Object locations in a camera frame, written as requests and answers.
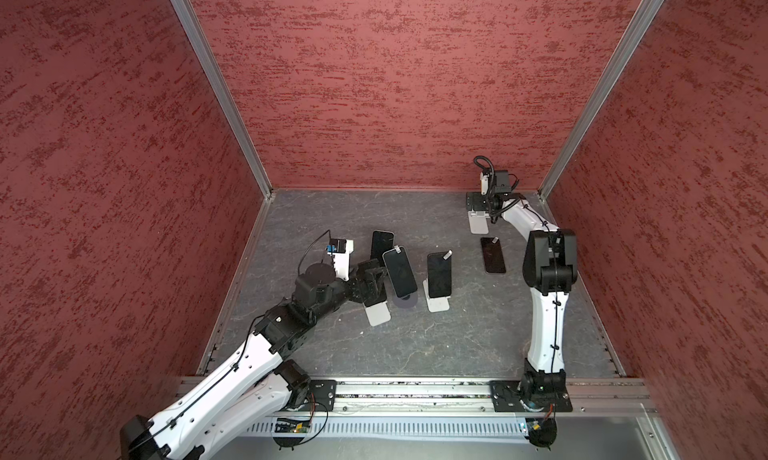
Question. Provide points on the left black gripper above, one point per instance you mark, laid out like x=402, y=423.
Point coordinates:
x=372, y=289

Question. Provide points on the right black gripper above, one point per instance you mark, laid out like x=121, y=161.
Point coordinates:
x=478, y=201

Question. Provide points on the white phone stand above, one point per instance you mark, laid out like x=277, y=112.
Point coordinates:
x=435, y=304
x=478, y=222

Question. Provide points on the black phone with tag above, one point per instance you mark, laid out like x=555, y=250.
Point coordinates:
x=439, y=274
x=400, y=272

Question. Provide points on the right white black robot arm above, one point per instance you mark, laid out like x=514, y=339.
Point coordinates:
x=549, y=269

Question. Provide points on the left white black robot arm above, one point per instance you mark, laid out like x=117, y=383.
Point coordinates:
x=260, y=378

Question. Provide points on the front left white stand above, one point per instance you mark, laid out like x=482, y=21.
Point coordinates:
x=378, y=314

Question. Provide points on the tilted black phone with tag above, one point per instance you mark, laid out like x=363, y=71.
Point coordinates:
x=400, y=272

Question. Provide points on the round dark purple stand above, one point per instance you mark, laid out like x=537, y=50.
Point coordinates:
x=407, y=302

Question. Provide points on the back black phone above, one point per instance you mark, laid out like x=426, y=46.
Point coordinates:
x=382, y=242

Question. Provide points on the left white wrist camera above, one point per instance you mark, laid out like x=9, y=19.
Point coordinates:
x=340, y=251

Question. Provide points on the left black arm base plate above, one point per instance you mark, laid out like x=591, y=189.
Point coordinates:
x=316, y=392

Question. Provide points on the white slotted cable duct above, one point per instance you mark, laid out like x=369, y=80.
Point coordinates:
x=498, y=430

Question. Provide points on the left circuit board with wires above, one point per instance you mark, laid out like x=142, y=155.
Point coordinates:
x=291, y=427

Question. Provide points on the circuit board with wires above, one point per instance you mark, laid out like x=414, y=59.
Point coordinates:
x=291, y=427
x=542, y=431

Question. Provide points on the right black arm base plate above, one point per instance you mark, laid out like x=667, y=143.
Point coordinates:
x=509, y=396

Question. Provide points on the aluminium front rail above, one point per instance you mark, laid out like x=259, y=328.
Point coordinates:
x=470, y=397

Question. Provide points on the right circuit board with wires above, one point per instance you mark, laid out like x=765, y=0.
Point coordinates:
x=542, y=431

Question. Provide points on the right aluminium corner post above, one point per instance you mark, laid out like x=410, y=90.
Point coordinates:
x=630, y=40

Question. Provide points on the aluminium corner post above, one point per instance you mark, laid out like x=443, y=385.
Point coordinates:
x=630, y=40
x=194, y=32

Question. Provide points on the left aluminium corner post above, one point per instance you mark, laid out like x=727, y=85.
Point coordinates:
x=194, y=32

